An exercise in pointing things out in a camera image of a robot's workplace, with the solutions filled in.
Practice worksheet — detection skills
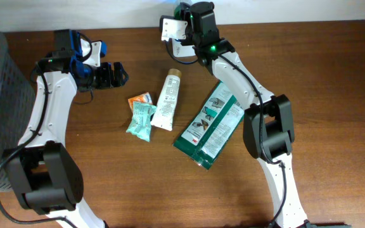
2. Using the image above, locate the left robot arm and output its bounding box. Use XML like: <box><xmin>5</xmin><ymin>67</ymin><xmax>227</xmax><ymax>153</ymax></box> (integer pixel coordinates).
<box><xmin>1</xmin><ymin>51</ymin><xmax>129</xmax><ymax>227</ymax></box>

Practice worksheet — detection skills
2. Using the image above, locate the mint green tissue packet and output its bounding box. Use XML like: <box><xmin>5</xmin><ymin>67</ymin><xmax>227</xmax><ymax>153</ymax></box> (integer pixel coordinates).
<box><xmin>126</xmin><ymin>101</ymin><xmax>157</xmax><ymax>142</ymax></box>

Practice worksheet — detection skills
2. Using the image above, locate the green wipes packet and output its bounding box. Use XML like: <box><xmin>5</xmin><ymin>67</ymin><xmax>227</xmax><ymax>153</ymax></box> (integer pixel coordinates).
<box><xmin>173</xmin><ymin>82</ymin><xmax>244</xmax><ymax>170</ymax></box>

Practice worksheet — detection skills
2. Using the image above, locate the white cream tube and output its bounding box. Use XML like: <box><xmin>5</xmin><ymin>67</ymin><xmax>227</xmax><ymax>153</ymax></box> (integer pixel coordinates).
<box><xmin>151</xmin><ymin>68</ymin><xmax>182</xmax><ymax>131</ymax></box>

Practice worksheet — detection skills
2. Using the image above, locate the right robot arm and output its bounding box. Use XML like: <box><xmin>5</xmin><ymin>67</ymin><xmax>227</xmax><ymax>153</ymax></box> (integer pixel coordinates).
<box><xmin>159</xmin><ymin>1</ymin><xmax>312</xmax><ymax>227</ymax></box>

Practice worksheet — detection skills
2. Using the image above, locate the small orange packet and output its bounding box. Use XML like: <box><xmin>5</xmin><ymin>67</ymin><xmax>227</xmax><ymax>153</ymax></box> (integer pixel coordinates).
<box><xmin>127</xmin><ymin>92</ymin><xmax>153</xmax><ymax>110</ymax></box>

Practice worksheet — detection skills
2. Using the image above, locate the white barcode scanner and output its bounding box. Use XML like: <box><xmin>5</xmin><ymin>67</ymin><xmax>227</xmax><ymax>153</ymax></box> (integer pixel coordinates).
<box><xmin>172</xmin><ymin>39</ymin><xmax>195</xmax><ymax>58</ymax></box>

